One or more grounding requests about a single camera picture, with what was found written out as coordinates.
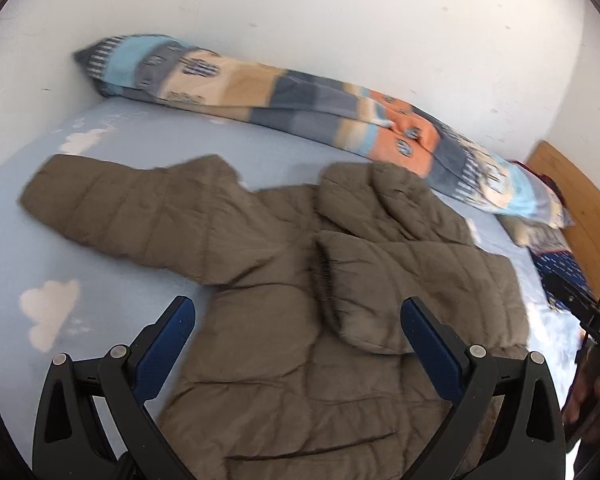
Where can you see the colourful patchwork rolled duvet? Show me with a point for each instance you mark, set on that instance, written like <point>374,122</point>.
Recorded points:
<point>166,71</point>

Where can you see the wooden headboard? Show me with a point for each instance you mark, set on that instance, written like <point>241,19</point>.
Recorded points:
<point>583,203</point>

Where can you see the brown quilted puffer jacket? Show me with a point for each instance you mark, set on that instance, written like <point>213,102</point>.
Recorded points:
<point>300,369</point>

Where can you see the light blue cloud bedsheet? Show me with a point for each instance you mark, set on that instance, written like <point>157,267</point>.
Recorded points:
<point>57,295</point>

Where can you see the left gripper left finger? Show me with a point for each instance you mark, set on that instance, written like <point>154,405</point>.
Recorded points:
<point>92,421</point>

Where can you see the navy star-patterned pillow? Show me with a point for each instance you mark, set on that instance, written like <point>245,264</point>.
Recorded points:
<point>564,264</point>

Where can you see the grey patterned pillow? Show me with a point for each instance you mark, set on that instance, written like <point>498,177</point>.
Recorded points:
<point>539,238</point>

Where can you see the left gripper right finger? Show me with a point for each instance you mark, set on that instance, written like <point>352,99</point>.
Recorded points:
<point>527,440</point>

